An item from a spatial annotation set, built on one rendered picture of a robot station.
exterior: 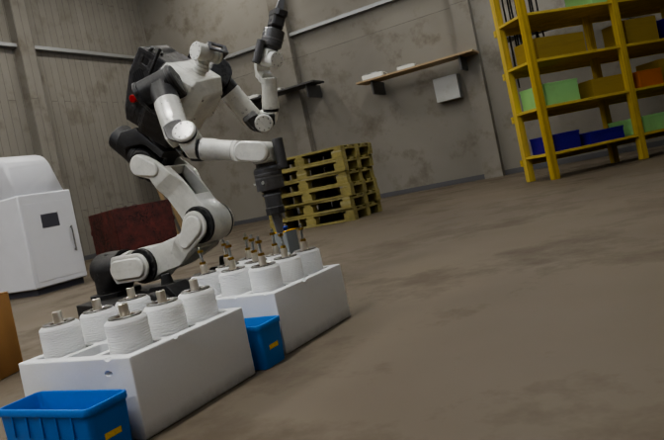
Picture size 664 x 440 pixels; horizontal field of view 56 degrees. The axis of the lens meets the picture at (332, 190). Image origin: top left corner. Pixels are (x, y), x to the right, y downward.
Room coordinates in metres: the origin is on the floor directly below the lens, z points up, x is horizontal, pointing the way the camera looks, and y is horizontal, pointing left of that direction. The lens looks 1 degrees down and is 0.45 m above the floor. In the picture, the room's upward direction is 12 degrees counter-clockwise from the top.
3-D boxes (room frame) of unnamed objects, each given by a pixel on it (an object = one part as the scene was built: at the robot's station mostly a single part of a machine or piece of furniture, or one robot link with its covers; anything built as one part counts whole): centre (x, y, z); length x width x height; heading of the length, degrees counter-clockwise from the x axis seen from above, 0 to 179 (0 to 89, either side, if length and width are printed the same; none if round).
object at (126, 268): (2.61, 0.82, 0.28); 0.21 x 0.20 x 0.13; 61
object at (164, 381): (1.58, 0.56, 0.09); 0.39 x 0.39 x 0.18; 60
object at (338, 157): (7.47, 0.13, 0.42); 1.18 x 0.82 x 0.84; 61
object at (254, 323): (1.78, 0.37, 0.06); 0.30 x 0.11 x 0.12; 61
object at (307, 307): (2.05, 0.29, 0.09); 0.39 x 0.39 x 0.18; 60
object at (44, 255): (5.99, 2.86, 0.66); 0.65 x 0.55 x 1.31; 58
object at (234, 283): (1.94, 0.35, 0.16); 0.10 x 0.10 x 0.18
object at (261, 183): (1.99, 0.19, 0.45); 0.13 x 0.10 x 0.12; 3
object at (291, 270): (1.99, 0.19, 0.16); 0.10 x 0.10 x 0.18
